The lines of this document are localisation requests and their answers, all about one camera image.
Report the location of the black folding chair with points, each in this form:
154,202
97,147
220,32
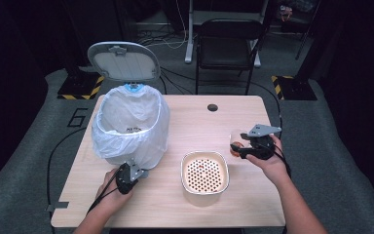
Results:
229,48

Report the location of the white and blue pedal trash can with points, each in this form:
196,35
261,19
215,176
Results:
123,63

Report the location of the beige bowl with perforated strainer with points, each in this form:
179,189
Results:
204,175

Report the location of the white plastic trash bag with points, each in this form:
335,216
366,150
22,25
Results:
149,143

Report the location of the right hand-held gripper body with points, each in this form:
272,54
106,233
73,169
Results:
263,148

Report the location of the person's right hand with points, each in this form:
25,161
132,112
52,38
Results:
272,167

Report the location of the grey tape strip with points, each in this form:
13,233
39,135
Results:
58,205

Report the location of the black base with hazard stripes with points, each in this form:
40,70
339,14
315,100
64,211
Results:
297,89
78,87

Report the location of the dark tripod stand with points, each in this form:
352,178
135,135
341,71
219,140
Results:
306,32

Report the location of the white metal desk frame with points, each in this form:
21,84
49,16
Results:
188,39

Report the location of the person's left hand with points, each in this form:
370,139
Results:
112,198

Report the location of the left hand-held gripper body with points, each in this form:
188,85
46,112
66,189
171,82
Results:
125,182

